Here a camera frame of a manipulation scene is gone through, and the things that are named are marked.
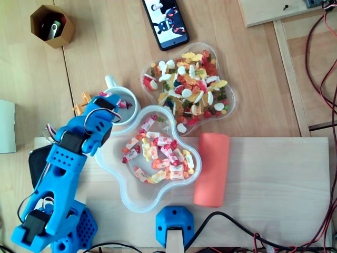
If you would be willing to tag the red white wrapped candy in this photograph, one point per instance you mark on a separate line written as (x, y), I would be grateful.
(127, 104)

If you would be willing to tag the black smartphone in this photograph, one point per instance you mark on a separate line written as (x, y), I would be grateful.
(168, 23)

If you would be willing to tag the brown hexagonal cup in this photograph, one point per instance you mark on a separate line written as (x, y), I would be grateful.
(63, 39)

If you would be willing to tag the black screw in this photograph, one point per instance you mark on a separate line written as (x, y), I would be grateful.
(285, 7)

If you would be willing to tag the large light wooden board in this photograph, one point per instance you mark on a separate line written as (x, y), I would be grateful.
(263, 184)

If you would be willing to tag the grey metal bracket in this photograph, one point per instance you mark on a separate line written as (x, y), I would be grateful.
(313, 3)

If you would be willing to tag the green gummy bear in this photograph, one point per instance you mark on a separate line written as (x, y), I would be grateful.
(160, 119)

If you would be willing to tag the clear flower-shaped candy bowl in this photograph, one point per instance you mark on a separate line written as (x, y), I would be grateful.
(137, 200)

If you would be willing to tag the red round candy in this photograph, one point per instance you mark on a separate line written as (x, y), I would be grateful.
(207, 114)

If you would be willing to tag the white red gummy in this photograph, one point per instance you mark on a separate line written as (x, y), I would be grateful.
(153, 85)

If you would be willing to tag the white box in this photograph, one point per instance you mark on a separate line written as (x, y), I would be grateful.
(6, 126)

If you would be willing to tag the green silver USB stick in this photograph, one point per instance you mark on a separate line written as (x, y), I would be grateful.
(53, 30)

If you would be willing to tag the black zipper pouch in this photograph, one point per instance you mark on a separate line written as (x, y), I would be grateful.
(37, 163)

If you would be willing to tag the blue 3D-printed camera mount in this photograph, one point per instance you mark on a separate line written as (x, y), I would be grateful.
(173, 217)

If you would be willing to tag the clear flower-shaped gummy bowl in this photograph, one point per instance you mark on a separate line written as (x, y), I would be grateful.
(231, 100)

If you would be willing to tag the blue gripper with motor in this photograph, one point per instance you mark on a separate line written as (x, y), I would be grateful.
(103, 103)

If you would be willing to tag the small wooden board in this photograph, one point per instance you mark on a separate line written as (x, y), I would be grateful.
(263, 13)

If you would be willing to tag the wooden mount post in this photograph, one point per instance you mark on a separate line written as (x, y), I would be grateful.
(174, 241)

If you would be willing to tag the white ceramic mug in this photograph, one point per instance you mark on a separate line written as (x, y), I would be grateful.
(129, 116)

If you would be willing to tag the blue 3D-printed robot arm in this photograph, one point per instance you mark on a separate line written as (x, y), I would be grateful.
(60, 179)

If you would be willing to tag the pink white candy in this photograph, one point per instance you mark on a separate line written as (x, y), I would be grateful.
(148, 123)
(101, 93)
(130, 155)
(164, 141)
(168, 153)

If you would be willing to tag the orange 3D-printed plastic part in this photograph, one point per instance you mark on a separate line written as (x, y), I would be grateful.
(80, 106)

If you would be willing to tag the orange cylinder roll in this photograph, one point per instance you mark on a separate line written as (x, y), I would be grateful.
(210, 171)

